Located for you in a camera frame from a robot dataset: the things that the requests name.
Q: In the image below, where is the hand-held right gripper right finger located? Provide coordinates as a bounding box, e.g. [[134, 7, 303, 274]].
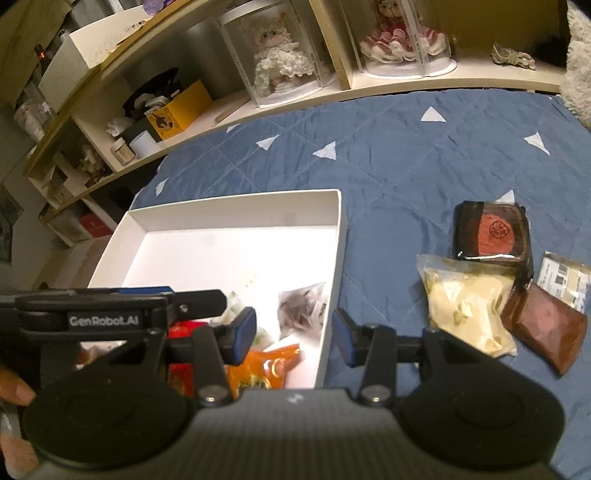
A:
[[331, 307, 482, 408]]

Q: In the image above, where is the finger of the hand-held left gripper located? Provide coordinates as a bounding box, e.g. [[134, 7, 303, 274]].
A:
[[116, 285, 228, 325]]

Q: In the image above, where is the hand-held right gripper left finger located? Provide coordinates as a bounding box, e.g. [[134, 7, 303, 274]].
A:
[[191, 307, 258, 408]]

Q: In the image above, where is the red snack bar packet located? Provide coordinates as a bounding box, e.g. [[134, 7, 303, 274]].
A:
[[166, 322, 209, 397]]

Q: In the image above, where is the orange bear snack packet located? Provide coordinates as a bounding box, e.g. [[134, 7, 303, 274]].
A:
[[225, 344, 304, 403]]

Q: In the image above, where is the clear packet with dark snack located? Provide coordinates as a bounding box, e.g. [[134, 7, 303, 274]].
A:
[[277, 282, 329, 342]]

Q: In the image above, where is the white shallow cardboard box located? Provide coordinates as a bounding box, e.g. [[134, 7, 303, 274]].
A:
[[87, 188, 348, 391]]

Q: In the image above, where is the person's left hand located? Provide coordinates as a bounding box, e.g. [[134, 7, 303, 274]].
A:
[[0, 359, 38, 408]]

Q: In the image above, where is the red box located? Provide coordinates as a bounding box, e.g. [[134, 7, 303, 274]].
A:
[[78, 213, 115, 239]]

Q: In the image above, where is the cream pastry packet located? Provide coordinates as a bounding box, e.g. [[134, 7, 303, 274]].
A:
[[416, 254, 518, 357]]

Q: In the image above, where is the small glass jar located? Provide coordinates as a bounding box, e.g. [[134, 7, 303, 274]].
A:
[[111, 141, 136, 167]]

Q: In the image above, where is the white cup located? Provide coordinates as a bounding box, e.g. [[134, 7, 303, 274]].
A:
[[129, 130, 157, 158]]

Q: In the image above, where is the dark hexagonal snack packet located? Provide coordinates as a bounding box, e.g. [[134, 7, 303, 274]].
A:
[[451, 200, 535, 278]]

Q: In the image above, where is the blue quilted blanket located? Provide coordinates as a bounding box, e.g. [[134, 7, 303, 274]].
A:
[[131, 88, 591, 480]]

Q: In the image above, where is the yellow cardboard box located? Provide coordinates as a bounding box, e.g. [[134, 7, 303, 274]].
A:
[[147, 79, 214, 141]]

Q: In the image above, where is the wooden stick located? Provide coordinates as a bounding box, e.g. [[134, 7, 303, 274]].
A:
[[214, 98, 251, 124]]

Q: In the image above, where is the wooden shelf unit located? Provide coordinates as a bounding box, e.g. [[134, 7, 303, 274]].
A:
[[23, 0, 570, 250]]

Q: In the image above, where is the white storage box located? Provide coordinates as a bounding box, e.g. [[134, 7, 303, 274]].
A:
[[38, 17, 153, 112]]

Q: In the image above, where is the cased doll in white dress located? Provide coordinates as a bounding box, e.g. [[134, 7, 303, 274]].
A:
[[216, 0, 339, 109]]

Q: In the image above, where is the dark glass bottle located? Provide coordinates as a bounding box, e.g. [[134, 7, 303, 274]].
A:
[[31, 42, 52, 77]]

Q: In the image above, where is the cased doll in pink dress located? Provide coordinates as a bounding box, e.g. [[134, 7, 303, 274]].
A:
[[344, 0, 458, 79]]

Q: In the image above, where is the small grey figurine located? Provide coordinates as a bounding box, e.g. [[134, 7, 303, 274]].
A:
[[490, 42, 537, 71]]

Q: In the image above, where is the white fluffy pillow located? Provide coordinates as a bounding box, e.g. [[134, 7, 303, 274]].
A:
[[564, 2, 591, 125]]

